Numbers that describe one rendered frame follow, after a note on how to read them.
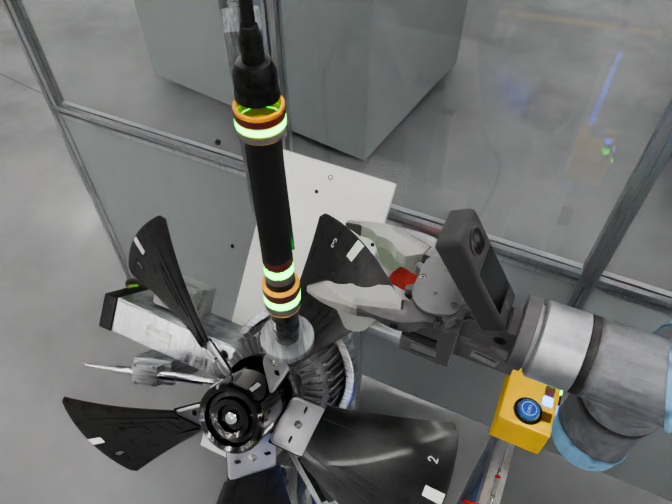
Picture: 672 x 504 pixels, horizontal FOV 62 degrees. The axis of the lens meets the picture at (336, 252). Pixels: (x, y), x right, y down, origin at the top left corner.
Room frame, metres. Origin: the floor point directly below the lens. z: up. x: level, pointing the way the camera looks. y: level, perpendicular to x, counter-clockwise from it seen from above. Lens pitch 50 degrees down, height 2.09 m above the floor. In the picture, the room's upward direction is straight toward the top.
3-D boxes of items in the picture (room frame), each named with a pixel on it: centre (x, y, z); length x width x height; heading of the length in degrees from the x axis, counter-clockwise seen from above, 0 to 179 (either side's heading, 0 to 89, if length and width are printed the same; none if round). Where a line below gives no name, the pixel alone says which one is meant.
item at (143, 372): (0.54, 0.37, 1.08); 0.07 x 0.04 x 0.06; 76
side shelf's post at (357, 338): (0.94, -0.06, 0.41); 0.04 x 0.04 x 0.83; 65
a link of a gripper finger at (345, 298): (0.31, -0.02, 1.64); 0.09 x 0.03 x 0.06; 87
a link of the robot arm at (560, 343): (0.28, -0.20, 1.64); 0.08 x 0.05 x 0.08; 155
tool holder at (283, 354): (0.40, 0.07, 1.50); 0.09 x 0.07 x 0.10; 10
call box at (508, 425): (0.51, -0.39, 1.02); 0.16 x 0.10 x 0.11; 155
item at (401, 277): (0.95, -0.19, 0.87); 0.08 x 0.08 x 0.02; 56
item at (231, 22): (1.01, 0.18, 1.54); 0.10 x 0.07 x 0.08; 10
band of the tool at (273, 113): (0.39, 0.06, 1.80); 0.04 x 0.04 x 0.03
